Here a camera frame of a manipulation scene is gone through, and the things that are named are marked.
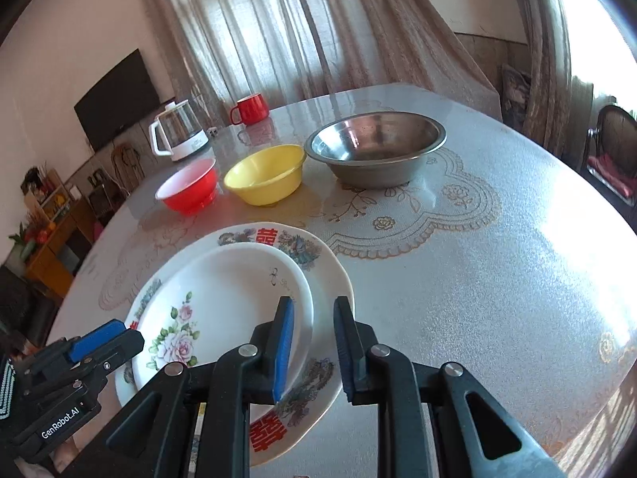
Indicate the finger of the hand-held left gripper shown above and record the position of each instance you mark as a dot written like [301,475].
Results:
[99,336]
[45,358]

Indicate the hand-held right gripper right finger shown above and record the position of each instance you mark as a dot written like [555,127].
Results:
[351,358]

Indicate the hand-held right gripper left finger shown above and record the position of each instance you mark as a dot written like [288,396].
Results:
[282,353]

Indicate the white plate with rose print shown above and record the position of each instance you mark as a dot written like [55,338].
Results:
[234,289]

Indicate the white plate with red characters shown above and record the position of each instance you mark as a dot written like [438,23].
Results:
[298,249]

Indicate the red plastic bowl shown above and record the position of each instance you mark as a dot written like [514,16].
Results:
[191,194]

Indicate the yellow plastic bowl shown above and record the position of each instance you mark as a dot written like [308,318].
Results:
[266,179]

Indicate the stainless steel bowl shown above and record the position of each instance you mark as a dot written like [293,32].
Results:
[373,159]

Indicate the black armchair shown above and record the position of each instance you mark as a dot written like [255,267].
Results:
[22,303]

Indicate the wooden desk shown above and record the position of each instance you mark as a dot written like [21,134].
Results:
[54,254]

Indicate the green potted plant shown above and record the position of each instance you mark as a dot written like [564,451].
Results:
[22,239]

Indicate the small wooden desk shelf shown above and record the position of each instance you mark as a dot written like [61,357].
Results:
[52,194]

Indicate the brown wooden chair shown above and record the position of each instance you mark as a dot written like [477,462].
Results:
[127,167]

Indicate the white glass electric kettle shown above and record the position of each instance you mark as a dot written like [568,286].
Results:
[181,134]

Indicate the black flat television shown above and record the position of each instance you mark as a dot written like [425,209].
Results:
[119,99]

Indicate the red mug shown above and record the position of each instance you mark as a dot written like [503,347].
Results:
[251,109]

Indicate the patterned cushion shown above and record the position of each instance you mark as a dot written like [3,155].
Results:
[516,97]

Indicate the beige sheer window curtain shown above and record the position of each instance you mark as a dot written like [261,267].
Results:
[298,25]

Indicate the dark chair with red cushion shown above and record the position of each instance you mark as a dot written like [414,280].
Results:
[614,159]

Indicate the beige side curtain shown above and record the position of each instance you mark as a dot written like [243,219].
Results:
[547,59]

